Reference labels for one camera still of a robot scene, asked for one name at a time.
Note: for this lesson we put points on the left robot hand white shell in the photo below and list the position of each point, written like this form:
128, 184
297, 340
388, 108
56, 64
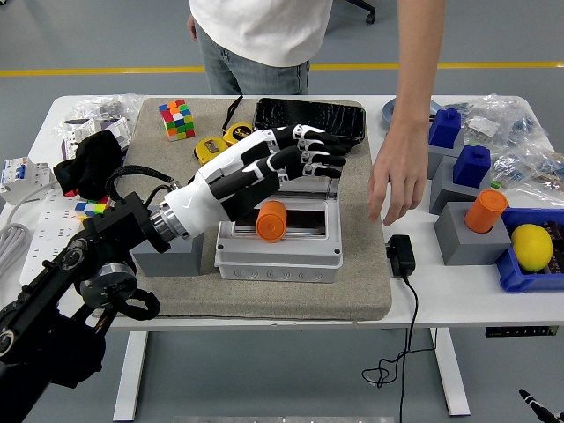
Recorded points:
198, 198

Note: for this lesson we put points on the person's right hand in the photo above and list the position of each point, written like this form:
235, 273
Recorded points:
192, 28

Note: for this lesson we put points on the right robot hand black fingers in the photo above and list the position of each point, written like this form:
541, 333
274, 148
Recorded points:
539, 410

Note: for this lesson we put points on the person's left hand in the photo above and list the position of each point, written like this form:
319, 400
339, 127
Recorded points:
403, 167

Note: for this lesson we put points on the orange cylinder battery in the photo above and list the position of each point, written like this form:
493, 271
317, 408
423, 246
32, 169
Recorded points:
271, 222
484, 211

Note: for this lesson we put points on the grey electrical box clear lid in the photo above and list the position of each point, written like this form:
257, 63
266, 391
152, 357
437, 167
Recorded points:
282, 260

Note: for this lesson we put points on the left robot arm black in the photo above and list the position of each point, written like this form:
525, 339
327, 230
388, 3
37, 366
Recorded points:
101, 229

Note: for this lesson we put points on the person's left forearm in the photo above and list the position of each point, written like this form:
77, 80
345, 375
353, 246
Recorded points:
418, 57

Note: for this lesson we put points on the blue block battery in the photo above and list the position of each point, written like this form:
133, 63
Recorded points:
445, 128
471, 167

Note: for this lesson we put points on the grey block holder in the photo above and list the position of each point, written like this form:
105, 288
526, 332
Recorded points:
445, 189
436, 161

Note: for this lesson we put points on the yellow tape measure plain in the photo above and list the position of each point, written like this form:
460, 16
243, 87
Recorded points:
207, 150

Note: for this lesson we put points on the blue-grey dish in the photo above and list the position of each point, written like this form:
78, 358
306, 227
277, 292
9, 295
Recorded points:
388, 112

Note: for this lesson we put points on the grey block with round hole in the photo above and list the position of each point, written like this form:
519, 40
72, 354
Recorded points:
176, 262
462, 247

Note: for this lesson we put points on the person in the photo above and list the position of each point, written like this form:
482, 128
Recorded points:
264, 26

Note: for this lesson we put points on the yellow tape measure printed 5m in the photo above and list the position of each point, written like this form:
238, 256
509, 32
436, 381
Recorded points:
238, 131

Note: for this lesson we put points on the colourful puzzle cube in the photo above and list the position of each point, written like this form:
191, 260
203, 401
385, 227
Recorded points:
177, 120
90, 207

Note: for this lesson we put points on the black table control panel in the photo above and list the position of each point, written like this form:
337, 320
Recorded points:
522, 331

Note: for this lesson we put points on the black power adapter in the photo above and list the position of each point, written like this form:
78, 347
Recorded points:
402, 257

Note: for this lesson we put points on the small green connector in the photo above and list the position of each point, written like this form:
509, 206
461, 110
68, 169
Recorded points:
496, 184

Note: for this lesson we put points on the white table leg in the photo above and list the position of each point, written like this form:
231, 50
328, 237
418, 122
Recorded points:
451, 374
130, 374

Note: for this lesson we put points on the clear bag of small parts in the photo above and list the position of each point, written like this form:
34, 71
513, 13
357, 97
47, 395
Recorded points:
498, 119
537, 169

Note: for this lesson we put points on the black cloth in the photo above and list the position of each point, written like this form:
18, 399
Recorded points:
94, 163

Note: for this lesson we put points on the black plastic tray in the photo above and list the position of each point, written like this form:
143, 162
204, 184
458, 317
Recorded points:
308, 112

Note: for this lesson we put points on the grey-brown mat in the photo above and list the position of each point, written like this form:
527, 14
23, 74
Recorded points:
361, 273

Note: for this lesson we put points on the clear bag of screws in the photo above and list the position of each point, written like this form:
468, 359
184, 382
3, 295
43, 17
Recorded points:
110, 108

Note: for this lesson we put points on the blue plastic bin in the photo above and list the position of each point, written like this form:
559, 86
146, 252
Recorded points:
513, 275

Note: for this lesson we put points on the yellow lemon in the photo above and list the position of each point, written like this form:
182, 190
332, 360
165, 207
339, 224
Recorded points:
532, 247

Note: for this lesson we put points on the black office chair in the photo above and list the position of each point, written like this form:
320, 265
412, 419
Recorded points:
370, 17

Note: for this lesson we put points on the white power strip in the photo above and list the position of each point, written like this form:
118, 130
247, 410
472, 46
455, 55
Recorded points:
48, 238

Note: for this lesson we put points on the dark packets stack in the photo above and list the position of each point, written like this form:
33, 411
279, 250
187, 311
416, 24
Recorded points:
557, 233

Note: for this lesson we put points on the white circuit breaker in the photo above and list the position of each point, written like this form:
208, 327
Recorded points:
26, 180

